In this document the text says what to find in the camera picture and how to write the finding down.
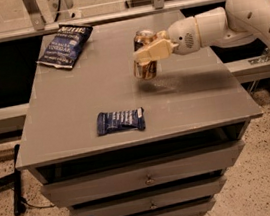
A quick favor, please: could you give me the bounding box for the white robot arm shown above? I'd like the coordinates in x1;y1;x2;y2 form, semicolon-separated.
133;0;270;63

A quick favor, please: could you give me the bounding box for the orange soda can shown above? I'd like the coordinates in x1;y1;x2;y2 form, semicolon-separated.
133;29;158;80

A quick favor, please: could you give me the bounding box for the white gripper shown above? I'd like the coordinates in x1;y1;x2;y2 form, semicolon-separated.
133;16;201;63

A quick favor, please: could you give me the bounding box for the black stand leg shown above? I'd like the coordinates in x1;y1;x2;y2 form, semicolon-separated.
3;142;31;216

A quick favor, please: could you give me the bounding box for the blue chip bag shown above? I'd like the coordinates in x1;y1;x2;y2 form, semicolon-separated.
37;24;93;69

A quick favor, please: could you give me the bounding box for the blue rxbar blueberry wrapper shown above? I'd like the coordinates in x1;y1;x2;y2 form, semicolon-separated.
96;108;146;136

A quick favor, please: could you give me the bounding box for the grey top drawer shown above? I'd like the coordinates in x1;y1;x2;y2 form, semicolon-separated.
41;140;245;207

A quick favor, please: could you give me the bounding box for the grey middle drawer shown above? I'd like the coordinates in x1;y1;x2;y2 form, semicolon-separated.
70;177;227;216

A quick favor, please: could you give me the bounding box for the grey drawer cabinet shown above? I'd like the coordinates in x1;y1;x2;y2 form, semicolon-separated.
16;11;261;216

